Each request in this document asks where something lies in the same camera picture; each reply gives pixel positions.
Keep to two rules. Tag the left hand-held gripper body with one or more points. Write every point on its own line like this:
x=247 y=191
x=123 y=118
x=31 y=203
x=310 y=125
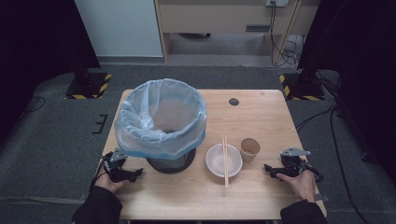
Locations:
x=115 y=168

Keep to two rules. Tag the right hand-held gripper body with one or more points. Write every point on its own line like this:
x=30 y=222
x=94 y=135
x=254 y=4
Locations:
x=292 y=161

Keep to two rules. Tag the person's left hand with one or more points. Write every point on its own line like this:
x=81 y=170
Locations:
x=109 y=184

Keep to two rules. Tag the person's right hand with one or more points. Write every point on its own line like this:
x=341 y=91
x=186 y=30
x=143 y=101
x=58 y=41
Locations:
x=300 y=185

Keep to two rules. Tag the brown paper cup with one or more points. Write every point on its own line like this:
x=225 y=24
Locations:
x=249 y=151

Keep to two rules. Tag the black mesh trash bin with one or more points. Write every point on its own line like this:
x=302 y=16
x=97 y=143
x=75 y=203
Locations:
x=174 y=163

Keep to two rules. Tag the trash bin with blue bag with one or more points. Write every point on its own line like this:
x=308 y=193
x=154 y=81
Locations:
x=134 y=130

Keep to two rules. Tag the wooden chopstick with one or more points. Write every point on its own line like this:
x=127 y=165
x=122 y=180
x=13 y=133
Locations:
x=224 y=155
x=227 y=146

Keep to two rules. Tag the white disposable bowl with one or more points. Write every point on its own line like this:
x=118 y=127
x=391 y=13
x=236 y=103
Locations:
x=216 y=160

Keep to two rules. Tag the striped black stand base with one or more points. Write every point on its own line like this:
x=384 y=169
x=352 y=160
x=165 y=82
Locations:
x=90 y=85
x=303 y=88

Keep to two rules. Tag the dark curtain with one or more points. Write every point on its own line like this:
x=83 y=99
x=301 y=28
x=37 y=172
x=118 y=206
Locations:
x=358 y=62
x=37 y=46

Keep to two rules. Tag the light wooden desk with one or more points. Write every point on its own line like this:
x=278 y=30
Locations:
x=218 y=17

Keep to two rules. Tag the white wall power outlet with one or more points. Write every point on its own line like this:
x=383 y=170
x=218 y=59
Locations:
x=276 y=2

